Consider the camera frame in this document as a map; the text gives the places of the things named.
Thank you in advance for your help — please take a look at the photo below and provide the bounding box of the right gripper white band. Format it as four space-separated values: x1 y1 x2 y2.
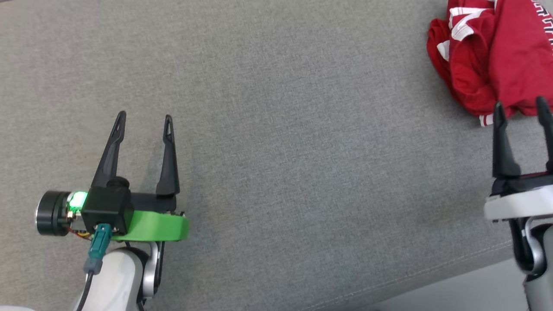
483 96 553 223

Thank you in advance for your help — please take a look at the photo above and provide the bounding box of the red jersey with white sleeves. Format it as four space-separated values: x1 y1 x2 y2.
426 0 553 127

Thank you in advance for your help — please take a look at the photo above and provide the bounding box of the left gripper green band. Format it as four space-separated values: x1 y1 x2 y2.
35 111 190 242

